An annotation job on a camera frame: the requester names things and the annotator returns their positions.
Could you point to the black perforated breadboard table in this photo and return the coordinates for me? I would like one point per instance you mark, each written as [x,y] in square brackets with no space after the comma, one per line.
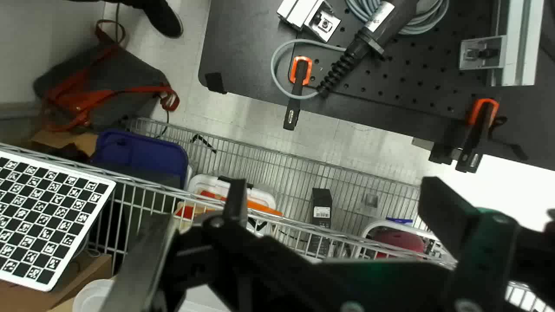
[416,63]

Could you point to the silver metal bracket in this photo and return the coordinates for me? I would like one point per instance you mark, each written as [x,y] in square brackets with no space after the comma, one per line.
[305,14]

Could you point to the brown cardboard box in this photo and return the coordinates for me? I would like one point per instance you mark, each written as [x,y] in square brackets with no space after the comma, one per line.
[35,297]

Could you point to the grey orange backpack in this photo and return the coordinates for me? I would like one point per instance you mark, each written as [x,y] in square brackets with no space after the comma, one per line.
[97,87]

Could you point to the orange black bar clamp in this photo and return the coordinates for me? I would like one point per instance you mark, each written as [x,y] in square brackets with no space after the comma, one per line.
[300,71]
[479,123]

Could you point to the black shoe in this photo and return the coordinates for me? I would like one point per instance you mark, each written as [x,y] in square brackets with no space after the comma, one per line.
[158,14]

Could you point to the white plastic cup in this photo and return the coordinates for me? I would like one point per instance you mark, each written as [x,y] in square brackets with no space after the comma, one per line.
[92,297]

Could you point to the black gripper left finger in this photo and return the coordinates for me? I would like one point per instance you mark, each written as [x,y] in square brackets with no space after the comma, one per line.
[139,265]

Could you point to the black white calibration board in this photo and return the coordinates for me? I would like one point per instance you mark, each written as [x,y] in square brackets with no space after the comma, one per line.
[45,219]

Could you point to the aluminium profile rail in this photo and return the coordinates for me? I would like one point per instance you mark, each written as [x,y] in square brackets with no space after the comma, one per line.
[520,40]

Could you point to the red item in white container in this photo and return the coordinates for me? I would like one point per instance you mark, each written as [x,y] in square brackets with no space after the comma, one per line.
[399,238]

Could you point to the small black box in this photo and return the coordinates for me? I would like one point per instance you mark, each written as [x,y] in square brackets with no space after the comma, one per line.
[321,205]

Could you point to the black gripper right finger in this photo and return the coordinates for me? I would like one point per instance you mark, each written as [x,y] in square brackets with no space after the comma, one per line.
[482,253]

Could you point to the clear box with orange contents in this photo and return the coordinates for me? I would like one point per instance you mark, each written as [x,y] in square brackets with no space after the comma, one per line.
[260,201]

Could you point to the small metal bracket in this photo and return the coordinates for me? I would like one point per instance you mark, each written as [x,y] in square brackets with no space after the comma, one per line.
[480,52]

